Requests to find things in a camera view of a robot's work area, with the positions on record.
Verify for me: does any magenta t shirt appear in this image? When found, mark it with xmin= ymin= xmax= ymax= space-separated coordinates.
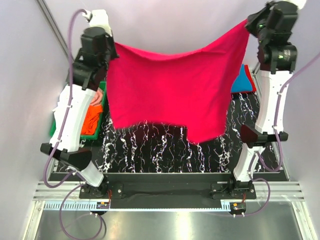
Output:
xmin=106 ymin=21 xmax=250 ymax=144

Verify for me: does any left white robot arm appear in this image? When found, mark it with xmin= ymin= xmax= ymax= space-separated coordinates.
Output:
xmin=40 ymin=26 xmax=118 ymax=198

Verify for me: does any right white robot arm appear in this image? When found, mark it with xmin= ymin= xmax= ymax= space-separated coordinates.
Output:
xmin=224 ymin=0 xmax=307 ymax=199

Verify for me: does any green plastic bin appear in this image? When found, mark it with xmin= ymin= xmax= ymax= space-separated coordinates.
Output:
xmin=49 ymin=81 xmax=108 ymax=141

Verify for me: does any light pink t shirt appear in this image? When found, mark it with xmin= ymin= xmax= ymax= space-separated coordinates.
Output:
xmin=90 ymin=87 xmax=104 ymax=107

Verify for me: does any folded red t shirt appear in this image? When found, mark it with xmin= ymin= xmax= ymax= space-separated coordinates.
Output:
xmin=244 ymin=64 xmax=257 ymax=93

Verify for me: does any white t shirt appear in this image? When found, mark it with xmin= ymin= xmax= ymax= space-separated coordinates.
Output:
xmin=52 ymin=97 xmax=64 ymax=125

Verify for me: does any orange t shirt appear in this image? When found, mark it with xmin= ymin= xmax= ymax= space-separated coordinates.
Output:
xmin=81 ymin=105 xmax=103 ymax=136

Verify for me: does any folded blue t shirt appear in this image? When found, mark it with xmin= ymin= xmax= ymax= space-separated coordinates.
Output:
xmin=231 ymin=64 xmax=250 ymax=94

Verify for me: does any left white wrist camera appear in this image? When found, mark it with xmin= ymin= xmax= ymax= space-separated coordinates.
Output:
xmin=82 ymin=9 xmax=113 ymax=37

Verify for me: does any aluminium frame rail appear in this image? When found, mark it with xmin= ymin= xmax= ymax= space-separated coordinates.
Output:
xmin=33 ymin=181 xmax=306 ymax=201

